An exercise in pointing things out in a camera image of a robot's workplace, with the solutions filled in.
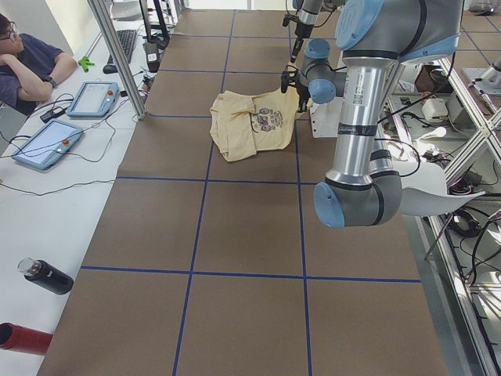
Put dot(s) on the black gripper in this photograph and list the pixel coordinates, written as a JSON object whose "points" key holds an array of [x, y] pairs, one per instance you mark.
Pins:
{"points": [[301, 95], [298, 34]]}

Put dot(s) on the beige long-sleeve printed shirt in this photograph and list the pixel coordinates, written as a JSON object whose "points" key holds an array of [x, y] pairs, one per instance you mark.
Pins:
{"points": [[243, 125]]}

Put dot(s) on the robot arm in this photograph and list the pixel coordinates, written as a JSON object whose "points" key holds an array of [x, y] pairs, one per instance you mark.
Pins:
{"points": [[363, 188], [305, 17]]}

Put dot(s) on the black keyboard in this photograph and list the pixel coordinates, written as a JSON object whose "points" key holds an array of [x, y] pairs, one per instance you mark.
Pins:
{"points": [[127, 39]]}

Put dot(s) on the far blue teach pendant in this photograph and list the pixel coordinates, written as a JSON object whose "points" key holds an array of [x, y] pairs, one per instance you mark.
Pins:
{"points": [[94, 99]]}

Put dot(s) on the blue teach pendant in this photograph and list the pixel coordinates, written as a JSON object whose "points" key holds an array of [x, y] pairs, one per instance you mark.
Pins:
{"points": [[47, 146], [94, 99]]}

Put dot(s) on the green plastic clamp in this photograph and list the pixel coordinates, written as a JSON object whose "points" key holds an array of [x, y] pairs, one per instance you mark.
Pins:
{"points": [[85, 63]]}

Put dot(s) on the near blue teach pendant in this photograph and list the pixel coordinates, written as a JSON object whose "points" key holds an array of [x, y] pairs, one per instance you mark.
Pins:
{"points": [[47, 146]]}

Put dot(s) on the seated person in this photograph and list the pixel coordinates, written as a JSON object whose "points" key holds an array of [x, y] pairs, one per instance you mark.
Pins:
{"points": [[30, 68]]}

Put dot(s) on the black water bottle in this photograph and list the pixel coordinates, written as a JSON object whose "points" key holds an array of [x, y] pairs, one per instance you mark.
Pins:
{"points": [[45, 275]]}

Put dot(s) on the red bottle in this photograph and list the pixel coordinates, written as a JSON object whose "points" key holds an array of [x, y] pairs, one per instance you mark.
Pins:
{"points": [[24, 340]]}

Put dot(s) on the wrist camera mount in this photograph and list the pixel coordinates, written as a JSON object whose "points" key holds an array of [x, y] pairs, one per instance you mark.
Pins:
{"points": [[288, 78]]}

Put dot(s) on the aluminium frame post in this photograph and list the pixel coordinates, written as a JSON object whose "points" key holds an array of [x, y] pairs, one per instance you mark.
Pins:
{"points": [[109, 34]]}

